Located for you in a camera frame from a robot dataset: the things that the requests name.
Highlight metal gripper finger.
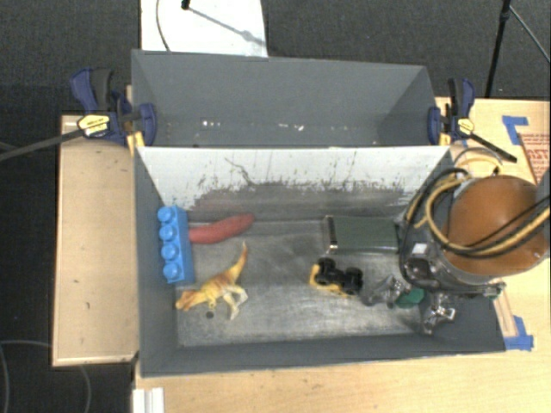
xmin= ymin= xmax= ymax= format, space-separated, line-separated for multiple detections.
xmin=421 ymin=303 xmax=457 ymax=336
xmin=364 ymin=274 xmax=406 ymax=308

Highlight dark green flat block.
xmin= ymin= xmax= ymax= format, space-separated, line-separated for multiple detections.
xmin=322 ymin=214 xmax=399 ymax=254

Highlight grey metal bin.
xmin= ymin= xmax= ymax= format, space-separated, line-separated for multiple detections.
xmin=130 ymin=48 xmax=507 ymax=378

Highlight yellow toy dinosaur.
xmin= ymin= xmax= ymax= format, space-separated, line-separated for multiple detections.
xmin=174 ymin=241 xmax=250 ymax=322

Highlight red-brown toy sausage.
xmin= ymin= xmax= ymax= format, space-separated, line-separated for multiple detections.
xmin=188 ymin=213 xmax=256 ymax=245

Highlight pale wood board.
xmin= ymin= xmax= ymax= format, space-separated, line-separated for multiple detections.
xmin=52 ymin=114 xmax=139 ymax=367

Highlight yellow toy car black wheels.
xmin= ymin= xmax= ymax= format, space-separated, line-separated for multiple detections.
xmin=306 ymin=256 xmax=364 ymax=298

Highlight dark green round thing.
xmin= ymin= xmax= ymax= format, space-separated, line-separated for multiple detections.
xmin=394 ymin=287 xmax=426 ymax=310

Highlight blue toy brick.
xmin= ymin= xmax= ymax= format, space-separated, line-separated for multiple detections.
xmin=156 ymin=205 xmax=197 ymax=285

